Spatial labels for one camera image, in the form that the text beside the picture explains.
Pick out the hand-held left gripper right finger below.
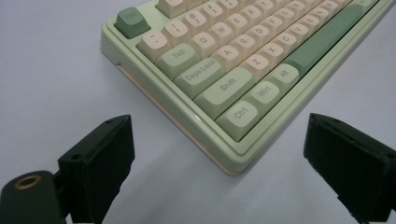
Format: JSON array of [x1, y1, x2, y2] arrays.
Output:
[[303, 112, 396, 224]]

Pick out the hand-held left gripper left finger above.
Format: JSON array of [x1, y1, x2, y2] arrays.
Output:
[[58, 114, 135, 224]]

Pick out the green and cream keyboard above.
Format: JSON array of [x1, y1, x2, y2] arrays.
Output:
[[100, 0, 396, 176]]

